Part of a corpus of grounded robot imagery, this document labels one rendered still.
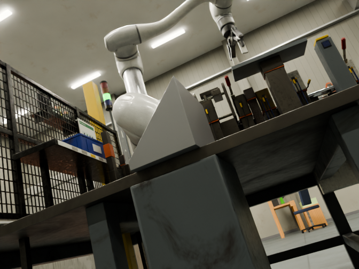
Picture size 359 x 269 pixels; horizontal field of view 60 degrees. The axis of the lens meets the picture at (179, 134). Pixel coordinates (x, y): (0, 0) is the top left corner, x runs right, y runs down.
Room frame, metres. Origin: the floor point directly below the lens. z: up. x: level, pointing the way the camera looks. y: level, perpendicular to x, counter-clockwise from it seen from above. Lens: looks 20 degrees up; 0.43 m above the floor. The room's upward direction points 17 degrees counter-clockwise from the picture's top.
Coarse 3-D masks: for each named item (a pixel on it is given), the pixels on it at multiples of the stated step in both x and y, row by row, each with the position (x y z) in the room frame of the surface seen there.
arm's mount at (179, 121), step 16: (176, 80) 0.89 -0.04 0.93; (176, 96) 0.88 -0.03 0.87; (192, 96) 1.05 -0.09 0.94; (160, 112) 0.89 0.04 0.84; (176, 112) 0.88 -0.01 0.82; (192, 112) 0.96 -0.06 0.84; (160, 128) 0.90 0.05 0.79; (176, 128) 0.88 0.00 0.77; (192, 128) 0.90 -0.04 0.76; (208, 128) 1.13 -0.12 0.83; (144, 144) 0.92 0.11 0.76; (160, 144) 0.90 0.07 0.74; (176, 144) 0.89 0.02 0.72; (192, 144) 0.88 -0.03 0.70; (144, 160) 0.92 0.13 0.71; (160, 160) 0.93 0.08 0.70
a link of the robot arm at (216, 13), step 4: (212, 4) 1.34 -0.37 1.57; (212, 8) 1.36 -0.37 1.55; (216, 8) 1.33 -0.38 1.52; (220, 8) 1.32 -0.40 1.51; (224, 8) 1.32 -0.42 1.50; (228, 8) 1.33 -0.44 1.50; (212, 12) 1.38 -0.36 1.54; (216, 12) 1.35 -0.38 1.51; (220, 12) 1.35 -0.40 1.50; (224, 12) 1.35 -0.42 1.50; (228, 12) 1.36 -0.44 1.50; (212, 16) 1.41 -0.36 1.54; (216, 16) 1.37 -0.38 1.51; (220, 16) 1.36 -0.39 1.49; (216, 20) 1.39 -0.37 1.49
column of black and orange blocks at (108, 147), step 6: (102, 132) 1.69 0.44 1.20; (108, 132) 1.72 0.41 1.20; (102, 138) 1.69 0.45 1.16; (108, 138) 1.70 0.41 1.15; (108, 144) 1.68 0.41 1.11; (108, 150) 1.68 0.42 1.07; (108, 156) 1.68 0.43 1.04; (114, 156) 1.72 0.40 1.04; (108, 162) 1.69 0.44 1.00; (114, 162) 1.71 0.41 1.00; (108, 168) 1.69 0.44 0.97; (114, 168) 1.69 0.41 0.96; (114, 174) 1.68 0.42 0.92; (114, 180) 1.68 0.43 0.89
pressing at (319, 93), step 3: (327, 87) 1.56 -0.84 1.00; (330, 87) 1.56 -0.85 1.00; (333, 87) 1.56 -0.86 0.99; (321, 90) 1.57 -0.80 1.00; (324, 90) 1.57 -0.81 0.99; (327, 90) 1.60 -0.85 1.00; (330, 90) 1.62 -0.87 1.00; (333, 90) 1.63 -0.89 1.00; (312, 93) 1.58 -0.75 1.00; (315, 93) 1.57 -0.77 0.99; (318, 93) 1.61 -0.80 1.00; (321, 93) 1.62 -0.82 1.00; (324, 93) 1.64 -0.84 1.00; (309, 96) 1.58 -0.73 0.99; (312, 96) 1.62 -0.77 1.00; (315, 96) 1.64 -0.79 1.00; (318, 96) 1.64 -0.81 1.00; (324, 96) 1.68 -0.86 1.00; (276, 108) 1.61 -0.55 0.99
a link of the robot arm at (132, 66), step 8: (136, 56) 1.42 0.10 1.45; (120, 64) 1.42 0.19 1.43; (128, 64) 1.40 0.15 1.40; (136, 64) 1.42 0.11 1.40; (120, 72) 1.43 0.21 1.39; (128, 72) 1.40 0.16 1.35; (136, 72) 1.41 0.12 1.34; (128, 80) 1.38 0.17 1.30; (136, 80) 1.38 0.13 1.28; (128, 88) 1.37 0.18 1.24; (136, 88) 1.35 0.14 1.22; (144, 88) 1.39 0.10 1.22
